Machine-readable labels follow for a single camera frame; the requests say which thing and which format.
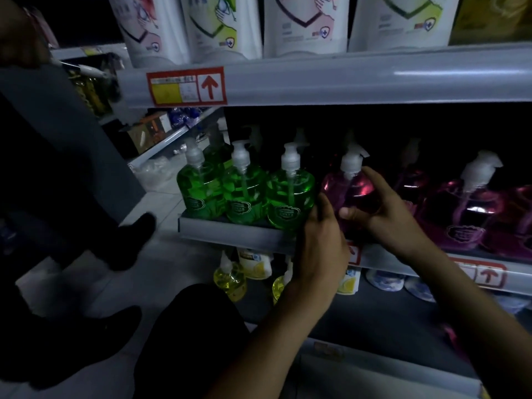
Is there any person's left hand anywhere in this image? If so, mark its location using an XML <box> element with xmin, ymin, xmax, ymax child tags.
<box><xmin>292</xmin><ymin>193</ymin><xmax>351</xmax><ymax>306</ymax></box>

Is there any white refill pouch pink print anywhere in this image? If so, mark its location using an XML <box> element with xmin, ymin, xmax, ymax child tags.
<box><xmin>264</xmin><ymin>0</ymin><xmax>350</xmax><ymax>59</ymax></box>
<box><xmin>108</xmin><ymin>0</ymin><xmax>191</xmax><ymax>68</ymax></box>

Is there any person's right hand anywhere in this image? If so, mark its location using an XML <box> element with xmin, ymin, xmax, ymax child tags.
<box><xmin>339</xmin><ymin>166</ymin><xmax>433</xmax><ymax>270</ymax></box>

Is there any white and yellow refill pouch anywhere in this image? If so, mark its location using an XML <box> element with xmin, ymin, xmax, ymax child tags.
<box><xmin>237</xmin><ymin>247</ymin><xmax>274</xmax><ymax>280</ymax></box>
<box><xmin>336</xmin><ymin>266</ymin><xmax>362</xmax><ymax>296</ymax></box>

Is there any person's left forearm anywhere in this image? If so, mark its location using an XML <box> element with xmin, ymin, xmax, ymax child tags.
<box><xmin>206</xmin><ymin>282</ymin><xmax>339</xmax><ymax>399</ymax></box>

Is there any white refill pouch green print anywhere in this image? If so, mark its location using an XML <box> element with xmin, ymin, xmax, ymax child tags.
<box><xmin>348</xmin><ymin>0</ymin><xmax>461</xmax><ymax>53</ymax></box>
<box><xmin>179</xmin><ymin>0</ymin><xmax>264</xmax><ymax>63</ymax></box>

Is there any grey shelf price rail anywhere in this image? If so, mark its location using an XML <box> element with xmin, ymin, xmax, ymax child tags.
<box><xmin>244</xmin><ymin>322</ymin><xmax>485</xmax><ymax>399</ymax></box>
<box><xmin>178</xmin><ymin>214</ymin><xmax>532</xmax><ymax>297</ymax></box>
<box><xmin>116</xmin><ymin>42</ymin><xmax>532</xmax><ymax>109</ymax></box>

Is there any person's black trouser leg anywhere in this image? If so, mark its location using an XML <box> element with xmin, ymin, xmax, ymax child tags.
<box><xmin>132</xmin><ymin>283</ymin><xmax>251</xmax><ymax>399</ymax></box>

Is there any red and yellow price label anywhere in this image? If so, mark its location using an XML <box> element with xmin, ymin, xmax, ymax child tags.
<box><xmin>146</xmin><ymin>66</ymin><xmax>228</xmax><ymax>108</ymax></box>

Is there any pink soap pump bottle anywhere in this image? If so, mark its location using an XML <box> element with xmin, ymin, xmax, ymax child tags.
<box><xmin>319</xmin><ymin>142</ymin><xmax>381</xmax><ymax>245</ymax></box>
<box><xmin>481</xmin><ymin>185</ymin><xmax>532</xmax><ymax>263</ymax></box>
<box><xmin>417</xmin><ymin>150</ymin><xmax>507</xmax><ymax>252</ymax></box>
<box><xmin>393</xmin><ymin>138</ymin><xmax>431</xmax><ymax>216</ymax></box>

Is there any green soap pump bottle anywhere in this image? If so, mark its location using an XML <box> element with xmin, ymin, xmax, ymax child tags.
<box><xmin>176</xmin><ymin>138</ymin><xmax>227</xmax><ymax>221</ymax></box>
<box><xmin>222</xmin><ymin>140</ymin><xmax>269</xmax><ymax>226</ymax></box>
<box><xmin>266</xmin><ymin>142</ymin><xmax>316</xmax><ymax>241</ymax></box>
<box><xmin>203</xmin><ymin>121</ymin><xmax>234</xmax><ymax>171</ymax></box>

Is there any yellow soap pump bottle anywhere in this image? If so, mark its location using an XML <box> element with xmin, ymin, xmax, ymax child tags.
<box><xmin>213</xmin><ymin>251</ymin><xmax>248</xmax><ymax>303</ymax></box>
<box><xmin>272</xmin><ymin>261</ymin><xmax>295</xmax><ymax>306</ymax></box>

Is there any white and blue refill pouch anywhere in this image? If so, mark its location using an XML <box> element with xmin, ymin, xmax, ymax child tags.
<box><xmin>365</xmin><ymin>268</ymin><xmax>406</xmax><ymax>292</ymax></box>
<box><xmin>494</xmin><ymin>293</ymin><xmax>532</xmax><ymax>315</ymax></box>
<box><xmin>404</xmin><ymin>276</ymin><xmax>437</xmax><ymax>304</ymax></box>

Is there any clear plastic bag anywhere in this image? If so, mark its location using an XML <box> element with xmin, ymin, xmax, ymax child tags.
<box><xmin>132</xmin><ymin>157</ymin><xmax>174</xmax><ymax>192</ymax></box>

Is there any person's right forearm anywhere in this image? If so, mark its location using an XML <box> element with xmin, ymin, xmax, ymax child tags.
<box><xmin>407</xmin><ymin>243</ymin><xmax>532</xmax><ymax>399</ymax></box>

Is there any background goods shelf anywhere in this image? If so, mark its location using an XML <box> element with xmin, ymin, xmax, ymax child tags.
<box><xmin>52</xmin><ymin>43</ymin><xmax>225</xmax><ymax>171</ymax></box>

